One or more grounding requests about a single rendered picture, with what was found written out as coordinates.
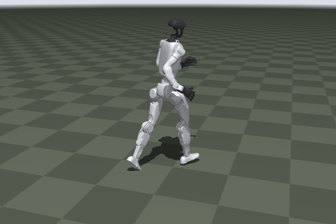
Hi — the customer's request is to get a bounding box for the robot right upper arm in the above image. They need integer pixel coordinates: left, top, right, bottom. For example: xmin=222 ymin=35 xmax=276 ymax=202
xmin=162 ymin=45 xmax=185 ymax=74

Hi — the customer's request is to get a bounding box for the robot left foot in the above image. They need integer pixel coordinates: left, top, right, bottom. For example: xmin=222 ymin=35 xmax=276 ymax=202
xmin=126 ymin=156 xmax=142 ymax=170

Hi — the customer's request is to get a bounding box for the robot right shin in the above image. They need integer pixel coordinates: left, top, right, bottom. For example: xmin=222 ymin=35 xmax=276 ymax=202
xmin=178 ymin=124 xmax=191 ymax=157

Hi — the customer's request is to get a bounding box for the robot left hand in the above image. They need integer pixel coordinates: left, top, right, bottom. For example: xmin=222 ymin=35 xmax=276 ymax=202
xmin=181 ymin=56 xmax=197 ymax=69

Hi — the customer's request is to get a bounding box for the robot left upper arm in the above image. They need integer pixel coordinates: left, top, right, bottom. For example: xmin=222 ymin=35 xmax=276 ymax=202
xmin=156 ymin=40 xmax=164 ymax=67

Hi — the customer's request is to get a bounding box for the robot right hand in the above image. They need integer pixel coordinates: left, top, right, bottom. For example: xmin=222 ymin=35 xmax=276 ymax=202
xmin=177 ymin=84 xmax=195 ymax=101

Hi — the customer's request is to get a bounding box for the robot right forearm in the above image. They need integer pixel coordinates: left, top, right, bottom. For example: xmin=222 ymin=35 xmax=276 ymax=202
xmin=165 ymin=67 xmax=184 ymax=92

